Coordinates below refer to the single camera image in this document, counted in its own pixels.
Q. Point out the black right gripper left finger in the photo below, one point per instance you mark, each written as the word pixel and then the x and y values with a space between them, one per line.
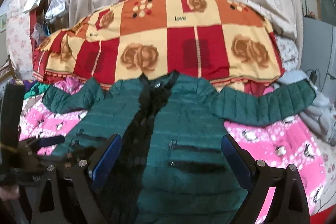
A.
pixel 69 195

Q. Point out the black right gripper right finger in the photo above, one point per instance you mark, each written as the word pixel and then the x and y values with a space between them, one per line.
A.
pixel 289 203

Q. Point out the dark green puffer jacket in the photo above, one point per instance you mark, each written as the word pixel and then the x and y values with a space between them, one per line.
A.
pixel 168 139

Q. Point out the person's left hand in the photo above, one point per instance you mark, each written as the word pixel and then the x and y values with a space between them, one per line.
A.
pixel 9 192

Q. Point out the green and purple cloth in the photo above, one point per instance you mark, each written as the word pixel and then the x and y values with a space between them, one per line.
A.
pixel 32 87

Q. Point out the pink penguin print bedsheet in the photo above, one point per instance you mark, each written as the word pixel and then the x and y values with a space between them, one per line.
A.
pixel 275 145

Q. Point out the grey fleece garment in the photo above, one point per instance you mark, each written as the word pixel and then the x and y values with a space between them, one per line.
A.
pixel 320 115

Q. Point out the grey cabinet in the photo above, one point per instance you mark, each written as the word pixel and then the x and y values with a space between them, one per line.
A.
pixel 318 56

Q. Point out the white plastic bag hanging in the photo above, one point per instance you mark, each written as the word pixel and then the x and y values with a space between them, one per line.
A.
pixel 56 9

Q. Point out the red orange checked rose blanket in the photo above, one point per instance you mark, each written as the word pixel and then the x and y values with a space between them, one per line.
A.
pixel 223 41

